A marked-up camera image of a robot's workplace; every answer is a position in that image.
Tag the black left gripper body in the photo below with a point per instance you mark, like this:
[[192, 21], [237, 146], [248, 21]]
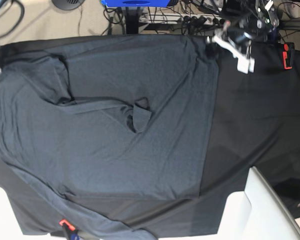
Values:
[[239, 38]]

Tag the dark grey T-shirt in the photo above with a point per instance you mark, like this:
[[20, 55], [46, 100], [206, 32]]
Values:
[[90, 127]]

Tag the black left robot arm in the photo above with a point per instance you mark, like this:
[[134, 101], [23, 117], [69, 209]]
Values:
[[254, 21]]

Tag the blue clamp at rear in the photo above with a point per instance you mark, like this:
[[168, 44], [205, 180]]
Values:
[[272, 36]]

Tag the red black table clamp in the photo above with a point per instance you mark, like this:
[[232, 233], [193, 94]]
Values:
[[288, 55]]

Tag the power strip on floor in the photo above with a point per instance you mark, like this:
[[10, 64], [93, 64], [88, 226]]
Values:
[[174, 18]]

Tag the blue plastic bin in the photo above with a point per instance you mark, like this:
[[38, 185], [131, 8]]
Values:
[[139, 3]]

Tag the round black stand base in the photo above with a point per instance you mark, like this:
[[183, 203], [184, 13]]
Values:
[[67, 5]]

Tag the red blue front clamp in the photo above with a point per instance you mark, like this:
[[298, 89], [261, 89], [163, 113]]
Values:
[[69, 231]]

